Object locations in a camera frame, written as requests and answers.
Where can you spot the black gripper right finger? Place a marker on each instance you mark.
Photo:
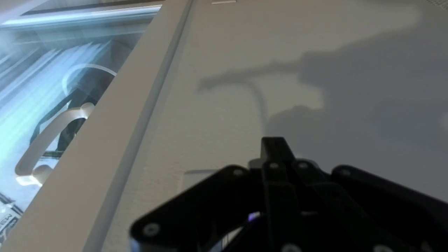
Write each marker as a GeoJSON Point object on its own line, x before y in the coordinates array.
{"type": "Point", "coordinates": [355, 211]}

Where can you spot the white glass sliding door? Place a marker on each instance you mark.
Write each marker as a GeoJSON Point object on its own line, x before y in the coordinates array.
{"type": "Point", "coordinates": [117, 141]}

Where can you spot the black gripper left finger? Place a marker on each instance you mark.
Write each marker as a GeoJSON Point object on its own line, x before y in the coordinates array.
{"type": "Point", "coordinates": [210, 215]}

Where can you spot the white double light switch plate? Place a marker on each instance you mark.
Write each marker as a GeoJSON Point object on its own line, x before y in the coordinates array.
{"type": "Point", "coordinates": [196, 180]}

